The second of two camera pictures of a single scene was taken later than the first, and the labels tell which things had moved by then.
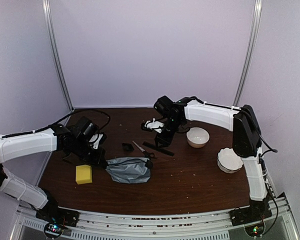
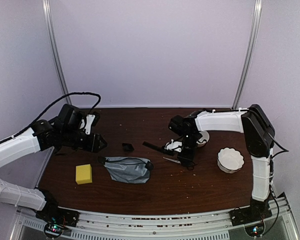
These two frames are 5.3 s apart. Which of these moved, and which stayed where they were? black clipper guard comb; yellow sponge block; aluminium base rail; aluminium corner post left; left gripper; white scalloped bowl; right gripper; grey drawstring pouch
Moved: right gripper; left gripper
Stayed: white scalloped bowl; aluminium corner post left; black clipper guard comb; grey drawstring pouch; aluminium base rail; yellow sponge block
